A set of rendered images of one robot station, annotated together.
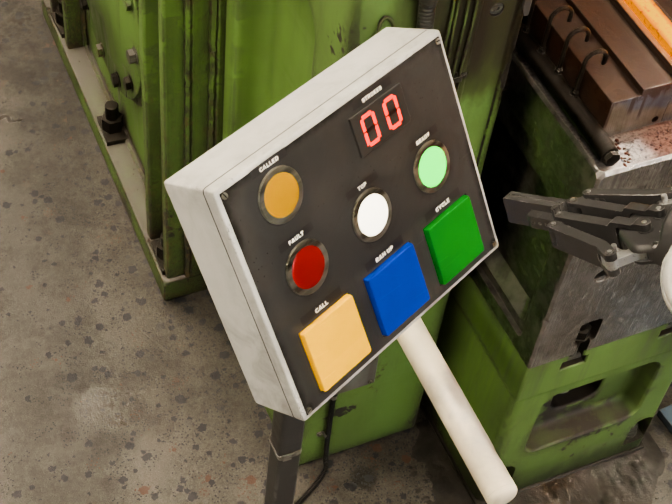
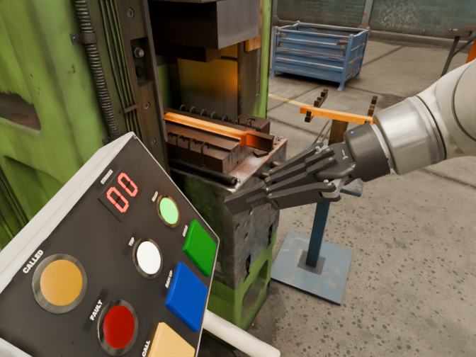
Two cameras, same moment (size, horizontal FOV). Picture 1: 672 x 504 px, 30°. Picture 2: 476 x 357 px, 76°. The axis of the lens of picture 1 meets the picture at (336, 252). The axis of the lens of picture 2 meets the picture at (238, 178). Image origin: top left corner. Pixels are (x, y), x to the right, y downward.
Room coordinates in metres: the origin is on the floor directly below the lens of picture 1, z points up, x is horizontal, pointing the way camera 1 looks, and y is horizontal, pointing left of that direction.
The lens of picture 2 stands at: (0.56, 0.00, 1.42)
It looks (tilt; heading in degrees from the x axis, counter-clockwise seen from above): 35 degrees down; 330
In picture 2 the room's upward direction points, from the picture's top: straight up
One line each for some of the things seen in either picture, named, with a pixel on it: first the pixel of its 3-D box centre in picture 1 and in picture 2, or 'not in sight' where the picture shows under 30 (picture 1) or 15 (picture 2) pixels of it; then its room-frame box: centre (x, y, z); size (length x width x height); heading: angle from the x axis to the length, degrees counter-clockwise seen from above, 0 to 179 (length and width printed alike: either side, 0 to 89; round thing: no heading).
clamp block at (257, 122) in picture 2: not in sight; (250, 128); (1.41, -0.54, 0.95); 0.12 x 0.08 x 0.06; 30
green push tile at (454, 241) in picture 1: (451, 239); (198, 247); (0.93, -0.13, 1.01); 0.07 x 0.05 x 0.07; 145
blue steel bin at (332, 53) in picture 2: not in sight; (317, 53); (4.20, -3.48, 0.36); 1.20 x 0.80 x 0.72; 24
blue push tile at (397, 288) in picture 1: (394, 288); (185, 296); (0.84, -0.07, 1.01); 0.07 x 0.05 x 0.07; 145
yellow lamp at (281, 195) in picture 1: (280, 194); (61, 282); (0.81, 0.06, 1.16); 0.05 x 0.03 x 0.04; 120
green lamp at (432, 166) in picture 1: (431, 166); (168, 210); (0.95, -0.09, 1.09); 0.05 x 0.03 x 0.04; 120
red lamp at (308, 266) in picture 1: (307, 267); (118, 326); (0.79, 0.03, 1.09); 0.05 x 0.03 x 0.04; 120
